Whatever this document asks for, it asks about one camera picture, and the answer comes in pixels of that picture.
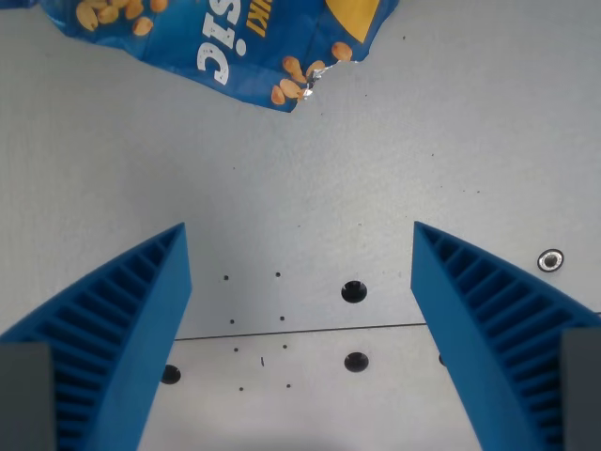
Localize silver table screw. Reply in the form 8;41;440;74
536;248;565;272

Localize blue peanut snack bag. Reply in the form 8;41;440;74
39;0;402;115

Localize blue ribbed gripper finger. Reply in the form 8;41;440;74
0;222;194;451
409;221;601;451

